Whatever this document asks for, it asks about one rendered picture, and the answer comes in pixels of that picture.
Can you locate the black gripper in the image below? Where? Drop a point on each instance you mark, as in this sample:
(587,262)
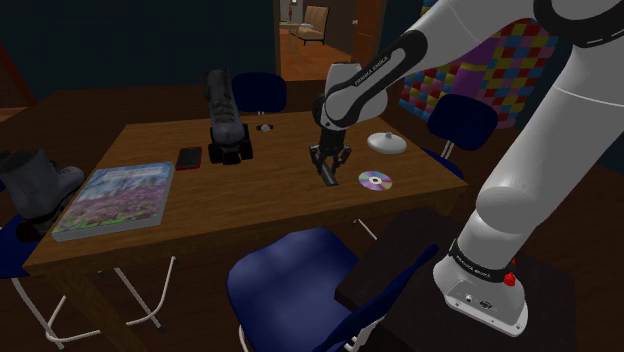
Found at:
(331,142)

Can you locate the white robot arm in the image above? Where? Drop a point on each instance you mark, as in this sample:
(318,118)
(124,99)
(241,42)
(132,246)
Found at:
(536,161)

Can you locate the black rectangular bar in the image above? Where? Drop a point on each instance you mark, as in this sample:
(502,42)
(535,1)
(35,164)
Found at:
(330,177)

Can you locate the shiny compact disc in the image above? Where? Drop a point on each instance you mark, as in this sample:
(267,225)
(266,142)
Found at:
(375,180)

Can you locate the white round lid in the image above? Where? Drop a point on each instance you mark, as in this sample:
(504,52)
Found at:
(386,144)

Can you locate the wooden table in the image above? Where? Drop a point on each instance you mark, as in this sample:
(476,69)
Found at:
(273,195)

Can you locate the small black wristwatch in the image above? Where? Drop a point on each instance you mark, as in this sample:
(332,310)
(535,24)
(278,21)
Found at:
(265,128)

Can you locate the black roller skate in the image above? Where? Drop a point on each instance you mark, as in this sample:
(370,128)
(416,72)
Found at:
(224,122)

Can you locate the brown wooden door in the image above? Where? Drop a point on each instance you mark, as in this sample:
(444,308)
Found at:
(366,29)

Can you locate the tan armchair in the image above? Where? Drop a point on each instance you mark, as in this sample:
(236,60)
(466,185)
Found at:
(313,24)

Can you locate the red phone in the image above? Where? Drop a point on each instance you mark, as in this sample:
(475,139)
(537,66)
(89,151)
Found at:
(189,158)

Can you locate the colourful patchwork sofa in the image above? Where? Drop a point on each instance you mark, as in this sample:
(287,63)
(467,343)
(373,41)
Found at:
(502,68)

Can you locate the flower cover book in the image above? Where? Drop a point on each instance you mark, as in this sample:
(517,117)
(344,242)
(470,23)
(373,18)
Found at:
(117,200)

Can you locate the grey boot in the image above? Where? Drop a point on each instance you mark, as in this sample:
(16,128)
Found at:
(34,190)

